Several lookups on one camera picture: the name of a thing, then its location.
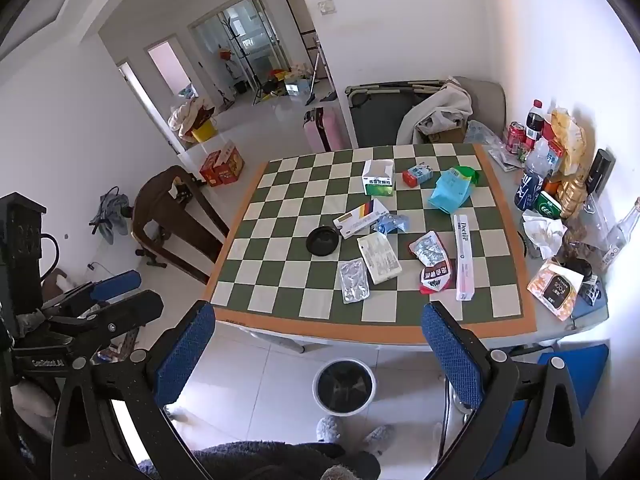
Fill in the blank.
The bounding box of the beige coat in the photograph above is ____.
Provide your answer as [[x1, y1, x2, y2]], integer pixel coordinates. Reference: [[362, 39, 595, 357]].
[[397, 82, 473, 143]]

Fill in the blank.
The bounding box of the orange patterned packet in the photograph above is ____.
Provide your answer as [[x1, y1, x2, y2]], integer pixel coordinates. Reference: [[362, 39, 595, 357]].
[[526, 258, 585, 322]]

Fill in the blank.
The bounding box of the grey fluffy slipper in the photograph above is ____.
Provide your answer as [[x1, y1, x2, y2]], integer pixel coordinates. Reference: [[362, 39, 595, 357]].
[[316, 416, 342, 443], [362, 425, 395, 448]]

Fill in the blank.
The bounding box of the yellow snack bag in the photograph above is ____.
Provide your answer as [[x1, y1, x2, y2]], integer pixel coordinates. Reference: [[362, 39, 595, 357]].
[[550, 107, 587, 176]]

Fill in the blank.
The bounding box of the mop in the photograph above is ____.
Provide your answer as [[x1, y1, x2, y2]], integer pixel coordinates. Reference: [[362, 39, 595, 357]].
[[305, 37, 323, 106]]

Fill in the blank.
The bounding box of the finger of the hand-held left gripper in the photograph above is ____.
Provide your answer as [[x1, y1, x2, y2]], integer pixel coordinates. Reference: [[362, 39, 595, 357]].
[[47, 290, 165, 356], [42, 270, 142, 318]]

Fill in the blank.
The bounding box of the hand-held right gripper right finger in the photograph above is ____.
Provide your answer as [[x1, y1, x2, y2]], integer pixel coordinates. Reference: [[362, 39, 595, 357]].
[[421, 301, 589, 480]]

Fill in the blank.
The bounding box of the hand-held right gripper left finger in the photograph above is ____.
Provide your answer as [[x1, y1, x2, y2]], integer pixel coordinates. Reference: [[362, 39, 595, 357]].
[[50, 301, 217, 480]]

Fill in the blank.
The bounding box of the red snack wrapper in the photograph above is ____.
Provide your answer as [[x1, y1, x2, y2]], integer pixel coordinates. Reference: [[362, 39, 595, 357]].
[[419, 259, 453, 295]]

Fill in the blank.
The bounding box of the grey armchair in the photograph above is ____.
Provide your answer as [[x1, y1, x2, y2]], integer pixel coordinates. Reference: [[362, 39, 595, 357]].
[[450, 76, 507, 136]]

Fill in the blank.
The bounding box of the white striped medicine box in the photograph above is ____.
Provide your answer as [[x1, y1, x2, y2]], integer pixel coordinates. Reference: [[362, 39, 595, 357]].
[[332, 198, 391, 239]]

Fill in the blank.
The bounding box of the yellow bin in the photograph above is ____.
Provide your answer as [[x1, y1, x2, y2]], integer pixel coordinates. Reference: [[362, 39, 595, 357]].
[[190, 120, 218, 143]]

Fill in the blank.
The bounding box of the long white pink box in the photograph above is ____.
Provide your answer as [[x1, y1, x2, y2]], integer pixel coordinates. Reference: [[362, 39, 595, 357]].
[[451, 214, 475, 302]]

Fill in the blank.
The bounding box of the black ashtray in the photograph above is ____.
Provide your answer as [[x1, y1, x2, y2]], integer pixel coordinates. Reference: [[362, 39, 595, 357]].
[[306, 226, 341, 257]]

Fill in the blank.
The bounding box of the silver blister pack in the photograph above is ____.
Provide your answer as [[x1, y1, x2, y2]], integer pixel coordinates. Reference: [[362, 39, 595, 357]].
[[339, 258, 371, 304]]

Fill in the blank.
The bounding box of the pile of pale clothes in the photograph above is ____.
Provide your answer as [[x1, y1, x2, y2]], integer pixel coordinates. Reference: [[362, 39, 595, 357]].
[[167, 97, 216, 133]]

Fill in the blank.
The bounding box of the glass sliding door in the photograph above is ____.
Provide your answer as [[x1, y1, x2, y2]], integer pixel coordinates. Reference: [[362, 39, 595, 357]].
[[189, 0, 281, 96]]

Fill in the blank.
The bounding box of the brown cardboard box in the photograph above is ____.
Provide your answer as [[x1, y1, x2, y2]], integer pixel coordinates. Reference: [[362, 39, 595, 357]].
[[425, 127, 468, 145]]

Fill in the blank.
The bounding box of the green white checkered table mat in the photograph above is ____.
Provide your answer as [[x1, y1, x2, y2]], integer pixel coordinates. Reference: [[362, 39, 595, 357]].
[[207, 142, 538, 346]]

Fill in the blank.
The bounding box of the gold bottle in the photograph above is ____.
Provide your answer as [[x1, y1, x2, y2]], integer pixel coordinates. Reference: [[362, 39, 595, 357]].
[[557, 175, 588, 221]]

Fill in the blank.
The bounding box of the clear glass bottle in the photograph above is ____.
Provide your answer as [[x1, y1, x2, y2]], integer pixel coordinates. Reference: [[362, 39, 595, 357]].
[[602, 197, 640, 272]]

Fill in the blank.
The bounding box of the dark wooden chair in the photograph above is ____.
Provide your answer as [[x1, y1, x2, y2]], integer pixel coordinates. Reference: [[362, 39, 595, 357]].
[[131, 165, 231, 285]]

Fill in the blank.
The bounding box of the cola bottle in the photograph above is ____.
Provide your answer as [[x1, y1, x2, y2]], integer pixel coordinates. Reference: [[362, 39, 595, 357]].
[[525, 100, 546, 143]]

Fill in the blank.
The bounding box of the teal green plastic bag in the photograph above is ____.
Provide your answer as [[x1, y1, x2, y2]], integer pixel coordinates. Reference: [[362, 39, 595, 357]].
[[427, 166, 480, 213]]

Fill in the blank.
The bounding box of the blue notebook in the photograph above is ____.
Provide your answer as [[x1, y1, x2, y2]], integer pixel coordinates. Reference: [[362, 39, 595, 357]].
[[570, 280, 608, 318]]

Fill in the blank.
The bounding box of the black coat rack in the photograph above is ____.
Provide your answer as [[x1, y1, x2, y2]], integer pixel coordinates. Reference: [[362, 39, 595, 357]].
[[218, 16, 251, 93]]

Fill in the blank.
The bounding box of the small red blue box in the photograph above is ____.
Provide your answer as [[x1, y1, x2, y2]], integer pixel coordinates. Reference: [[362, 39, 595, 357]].
[[402, 162, 435, 188]]

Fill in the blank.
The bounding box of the white paper packet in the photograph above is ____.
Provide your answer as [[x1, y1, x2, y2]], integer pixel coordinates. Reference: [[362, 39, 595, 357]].
[[356, 231, 402, 285]]

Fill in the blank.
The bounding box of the clear plastic bag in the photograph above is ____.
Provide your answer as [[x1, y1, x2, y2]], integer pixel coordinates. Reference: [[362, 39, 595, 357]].
[[465, 121, 503, 147]]

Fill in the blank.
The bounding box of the red rimmed blister pack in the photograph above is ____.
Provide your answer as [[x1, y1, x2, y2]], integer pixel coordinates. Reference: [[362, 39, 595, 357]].
[[408, 231, 447, 266]]

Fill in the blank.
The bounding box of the blue drink can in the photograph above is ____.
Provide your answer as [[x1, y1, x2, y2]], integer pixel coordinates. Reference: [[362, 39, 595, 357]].
[[514, 170, 543, 211]]

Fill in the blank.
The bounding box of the white trash bin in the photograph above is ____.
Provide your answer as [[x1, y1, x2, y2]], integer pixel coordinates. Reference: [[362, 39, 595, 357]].
[[312, 359, 376, 415]]

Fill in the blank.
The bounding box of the red drink can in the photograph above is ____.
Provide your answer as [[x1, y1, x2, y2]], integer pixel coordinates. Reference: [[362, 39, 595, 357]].
[[506, 121, 526, 155]]

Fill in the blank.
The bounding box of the green white medicine box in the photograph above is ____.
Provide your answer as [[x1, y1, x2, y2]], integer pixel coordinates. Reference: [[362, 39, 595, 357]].
[[361, 159, 397, 197]]

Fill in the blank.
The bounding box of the red cardboard box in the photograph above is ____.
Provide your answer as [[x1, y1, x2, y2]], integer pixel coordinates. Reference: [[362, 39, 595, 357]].
[[215, 142, 246, 184], [200, 150, 224, 187]]

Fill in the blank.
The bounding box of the dark green folding bed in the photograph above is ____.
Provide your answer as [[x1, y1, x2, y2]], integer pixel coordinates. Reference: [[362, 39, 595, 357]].
[[345, 80, 453, 148]]

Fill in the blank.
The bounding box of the grey blue cloth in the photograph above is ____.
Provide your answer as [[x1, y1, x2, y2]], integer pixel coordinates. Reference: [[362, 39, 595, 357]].
[[89, 186, 132, 246]]

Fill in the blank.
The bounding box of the crumpled white tissue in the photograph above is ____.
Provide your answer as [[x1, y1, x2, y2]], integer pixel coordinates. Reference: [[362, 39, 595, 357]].
[[521, 208, 568, 259]]

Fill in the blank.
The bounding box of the blue crumpled wrapper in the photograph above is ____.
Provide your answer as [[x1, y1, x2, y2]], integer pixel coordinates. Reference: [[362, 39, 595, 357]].
[[372, 213, 410, 235]]

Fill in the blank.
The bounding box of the pink suitcase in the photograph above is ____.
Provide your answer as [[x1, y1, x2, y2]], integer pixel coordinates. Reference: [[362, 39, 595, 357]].
[[303, 106, 351, 153]]

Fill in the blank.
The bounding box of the clear water bottle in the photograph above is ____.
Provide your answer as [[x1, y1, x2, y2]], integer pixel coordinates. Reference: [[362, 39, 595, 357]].
[[524, 138, 551, 181]]

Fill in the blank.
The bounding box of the tall black box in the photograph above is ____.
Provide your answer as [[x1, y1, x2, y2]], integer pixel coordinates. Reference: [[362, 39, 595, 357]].
[[586, 148, 617, 196]]

